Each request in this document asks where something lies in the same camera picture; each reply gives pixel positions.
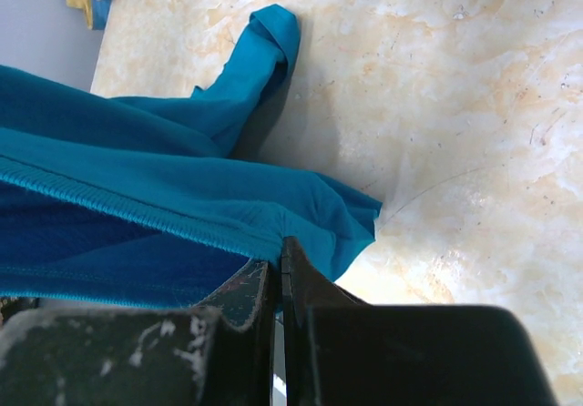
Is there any blue t shirt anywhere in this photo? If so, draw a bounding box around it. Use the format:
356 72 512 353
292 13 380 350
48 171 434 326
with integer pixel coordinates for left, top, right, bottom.
1 5 382 308

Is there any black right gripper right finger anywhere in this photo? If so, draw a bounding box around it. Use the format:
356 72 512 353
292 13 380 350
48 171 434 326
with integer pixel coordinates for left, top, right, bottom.
281 238 557 405

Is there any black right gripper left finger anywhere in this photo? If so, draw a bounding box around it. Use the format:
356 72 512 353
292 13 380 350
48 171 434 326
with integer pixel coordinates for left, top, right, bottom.
1 261 276 405

